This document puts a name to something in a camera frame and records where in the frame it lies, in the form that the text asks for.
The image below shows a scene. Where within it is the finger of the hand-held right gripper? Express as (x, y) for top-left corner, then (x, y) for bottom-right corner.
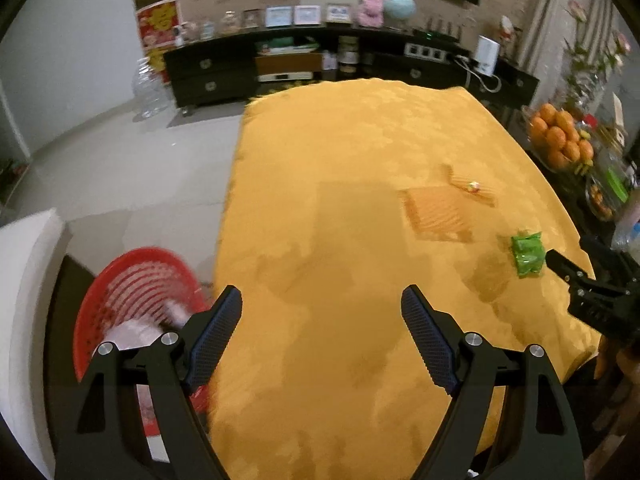
(545, 249), (599, 294)
(579, 235), (640, 286)

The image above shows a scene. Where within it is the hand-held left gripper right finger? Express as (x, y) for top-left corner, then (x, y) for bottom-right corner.
(401, 284), (586, 480)

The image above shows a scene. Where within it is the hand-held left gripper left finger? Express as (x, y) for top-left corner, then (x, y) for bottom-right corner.
(52, 285), (244, 480)

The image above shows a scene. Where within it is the green snack packet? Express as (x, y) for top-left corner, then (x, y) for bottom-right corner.
(510, 230), (546, 278)

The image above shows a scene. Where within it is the red plastic basket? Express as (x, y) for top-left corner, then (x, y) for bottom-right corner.
(73, 246), (213, 453)

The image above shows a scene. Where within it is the glass fruit bowl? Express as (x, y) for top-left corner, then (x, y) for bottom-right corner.
(522, 105), (598, 173)

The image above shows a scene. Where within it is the pile of oranges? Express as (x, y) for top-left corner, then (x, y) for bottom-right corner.
(529, 103), (595, 168)

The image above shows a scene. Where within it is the dark brown stool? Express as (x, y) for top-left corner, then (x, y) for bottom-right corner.
(44, 254), (96, 480)

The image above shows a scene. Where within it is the yellow tablecloth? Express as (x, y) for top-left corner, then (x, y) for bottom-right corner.
(207, 78), (598, 478)

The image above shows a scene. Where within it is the flower arrangement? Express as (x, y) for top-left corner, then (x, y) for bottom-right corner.
(562, 0), (631, 111)

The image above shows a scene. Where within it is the white upright device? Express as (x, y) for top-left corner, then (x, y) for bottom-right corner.
(475, 35), (501, 75)

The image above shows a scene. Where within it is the small figurine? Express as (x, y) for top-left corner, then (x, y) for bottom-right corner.
(500, 15), (521, 56)

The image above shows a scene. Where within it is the white power strip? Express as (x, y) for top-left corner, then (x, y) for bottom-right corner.
(404, 42), (446, 59)

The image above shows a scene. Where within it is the clear plastic water bottle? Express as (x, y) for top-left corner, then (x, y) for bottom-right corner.
(132, 57), (168, 121)

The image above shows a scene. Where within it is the black router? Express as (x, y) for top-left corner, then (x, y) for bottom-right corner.
(412, 17), (463, 43)

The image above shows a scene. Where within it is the black low cabinet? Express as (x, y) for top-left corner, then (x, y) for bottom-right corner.
(164, 27), (541, 111)

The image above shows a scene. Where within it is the wooden cabinet panel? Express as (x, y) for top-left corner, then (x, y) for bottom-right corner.
(255, 52), (323, 83)

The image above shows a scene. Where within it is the pale blue egg ornament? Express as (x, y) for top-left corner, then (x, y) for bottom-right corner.
(384, 0), (417, 23)

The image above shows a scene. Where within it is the pink plush toy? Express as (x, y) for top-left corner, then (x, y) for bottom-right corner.
(357, 0), (386, 27)

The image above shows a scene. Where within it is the white cable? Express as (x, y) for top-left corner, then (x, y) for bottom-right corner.
(452, 55), (502, 93)

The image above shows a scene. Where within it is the red wall poster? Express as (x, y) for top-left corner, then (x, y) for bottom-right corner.
(136, 1), (182, 86)

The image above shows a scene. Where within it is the blue picture frame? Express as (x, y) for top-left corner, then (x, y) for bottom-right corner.
(265, 5), (293, 27)

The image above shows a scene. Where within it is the pink picture frame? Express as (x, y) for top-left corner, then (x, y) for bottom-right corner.
(294, 4), (322, 26)

